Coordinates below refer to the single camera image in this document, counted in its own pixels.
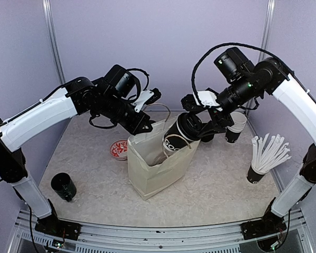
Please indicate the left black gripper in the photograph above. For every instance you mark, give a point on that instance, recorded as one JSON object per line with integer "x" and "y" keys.
{"x": 135, "y": 128}

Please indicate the corner metal post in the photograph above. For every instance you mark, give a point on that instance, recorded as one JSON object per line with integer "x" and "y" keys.
{"x": 53, "y": 41}
{"x": 268, "y": 24}

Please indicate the cup holding straws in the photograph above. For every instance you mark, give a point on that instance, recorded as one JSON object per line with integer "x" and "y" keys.
{"x": 254, "y": 176}

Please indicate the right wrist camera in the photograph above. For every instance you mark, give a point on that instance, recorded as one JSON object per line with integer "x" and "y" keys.
{"x": 206, "y": 100}

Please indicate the right corner metal post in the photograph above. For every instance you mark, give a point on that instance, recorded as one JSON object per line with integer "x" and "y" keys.
{"x": 268, "y": 24}

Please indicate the stack of paper cups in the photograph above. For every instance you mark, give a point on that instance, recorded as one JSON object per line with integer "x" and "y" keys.
{"x": 233, "y": 132}

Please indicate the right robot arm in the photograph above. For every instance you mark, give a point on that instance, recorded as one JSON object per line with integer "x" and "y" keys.
{"x": 251, "y": 72}

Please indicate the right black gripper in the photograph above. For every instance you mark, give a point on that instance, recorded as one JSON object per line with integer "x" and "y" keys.
{"x": 217, "y": 125}

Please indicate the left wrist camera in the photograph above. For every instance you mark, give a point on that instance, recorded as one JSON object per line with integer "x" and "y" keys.
{"x": 146, "y": 97}

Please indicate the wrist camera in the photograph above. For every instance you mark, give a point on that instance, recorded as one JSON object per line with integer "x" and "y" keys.
{"x": 146, "y": 97}
{"x": 206, "y": 100}

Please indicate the aluminium front rail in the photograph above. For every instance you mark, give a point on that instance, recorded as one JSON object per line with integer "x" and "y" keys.
{"x": 226, "y": 237}

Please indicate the beige paper bag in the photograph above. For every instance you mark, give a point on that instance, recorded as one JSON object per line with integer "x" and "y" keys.
{"x": 152, "y": 168}

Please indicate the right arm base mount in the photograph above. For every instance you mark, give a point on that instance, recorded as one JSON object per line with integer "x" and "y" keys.
{"x": 268, "y": 224}

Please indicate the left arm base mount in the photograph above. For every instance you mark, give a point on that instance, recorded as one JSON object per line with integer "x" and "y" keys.
{"x": 53, "y": 226}

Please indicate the dark green black can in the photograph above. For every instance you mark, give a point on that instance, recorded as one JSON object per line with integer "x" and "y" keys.
{"x": 63, "y": 185}

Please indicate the red white patterned bowl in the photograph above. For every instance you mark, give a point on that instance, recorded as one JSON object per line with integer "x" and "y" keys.
{"x": 118, "y": 150}

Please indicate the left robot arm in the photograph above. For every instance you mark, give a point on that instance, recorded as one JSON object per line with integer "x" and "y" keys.
{"x": 117, "y": 96}

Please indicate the bundle of white straws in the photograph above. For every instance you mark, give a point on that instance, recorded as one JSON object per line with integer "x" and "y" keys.
{"x": 268, "y": 155}

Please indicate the left corner metal post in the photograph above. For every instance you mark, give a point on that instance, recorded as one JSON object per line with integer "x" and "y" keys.
{"x": 53, "y": 41}

